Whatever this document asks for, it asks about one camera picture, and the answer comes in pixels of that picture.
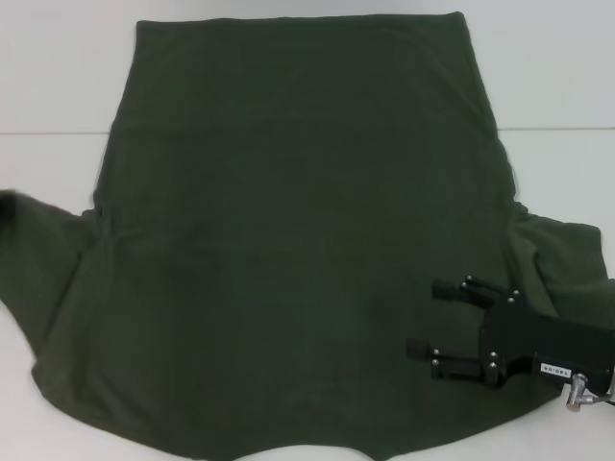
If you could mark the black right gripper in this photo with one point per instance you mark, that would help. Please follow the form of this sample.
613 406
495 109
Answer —
528 341

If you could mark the dark green shirt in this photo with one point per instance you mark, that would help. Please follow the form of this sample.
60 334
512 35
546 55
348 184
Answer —
288 216

